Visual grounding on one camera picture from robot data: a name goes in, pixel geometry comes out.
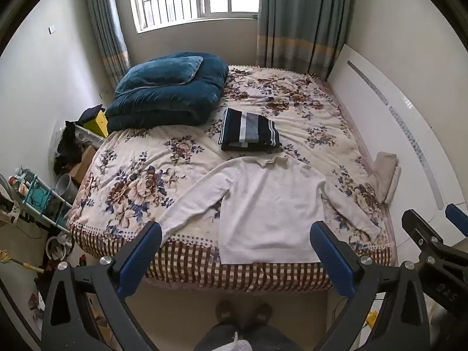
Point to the white knit sweater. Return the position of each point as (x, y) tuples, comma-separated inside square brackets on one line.
[(270, 208)]

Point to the teal storage rack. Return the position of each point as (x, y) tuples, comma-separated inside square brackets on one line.
[(40, 197)]

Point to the white storage crate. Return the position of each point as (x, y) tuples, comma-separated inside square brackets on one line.
[(87, 135)]

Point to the white round appliance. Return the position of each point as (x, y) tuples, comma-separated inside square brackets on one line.
[(58, 246)]

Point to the grey bucket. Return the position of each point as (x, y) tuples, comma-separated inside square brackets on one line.
[(66, 186)]

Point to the dark clothes pile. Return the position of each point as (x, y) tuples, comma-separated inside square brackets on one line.
[(69, 146)]

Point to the cardboard box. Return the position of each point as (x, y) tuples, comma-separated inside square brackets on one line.
[(84, 164)]

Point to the beige folded cloth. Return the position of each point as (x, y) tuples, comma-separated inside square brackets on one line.
[(385, 175)]

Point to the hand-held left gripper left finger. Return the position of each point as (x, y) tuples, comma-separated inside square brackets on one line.
[(140, 252)]

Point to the navy striped folded sweater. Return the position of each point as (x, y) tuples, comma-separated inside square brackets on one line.
[(248, 129)]

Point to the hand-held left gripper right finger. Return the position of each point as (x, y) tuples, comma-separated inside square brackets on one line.
[(331, 252)]

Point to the teal folded quilt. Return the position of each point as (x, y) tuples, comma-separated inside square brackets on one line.
[(164, 108)]

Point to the floral bed blanket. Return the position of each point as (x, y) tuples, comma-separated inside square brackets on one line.
[(146, 175)]

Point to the yellow box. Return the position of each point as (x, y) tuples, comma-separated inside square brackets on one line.
[(100, 124)]

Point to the person's legs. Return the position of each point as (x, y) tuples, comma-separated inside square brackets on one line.
[(267, 340)]

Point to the teal pillow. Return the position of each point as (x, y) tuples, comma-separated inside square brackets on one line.
[(153, 75)]

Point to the white headboard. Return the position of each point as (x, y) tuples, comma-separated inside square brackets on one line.
[(384, 91)]

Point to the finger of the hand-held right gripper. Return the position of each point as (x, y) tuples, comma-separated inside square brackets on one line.
[(420, 228), (459, 217)]

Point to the grey-green curtain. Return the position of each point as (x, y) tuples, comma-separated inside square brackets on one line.
[(299, 18), (106, 25)]

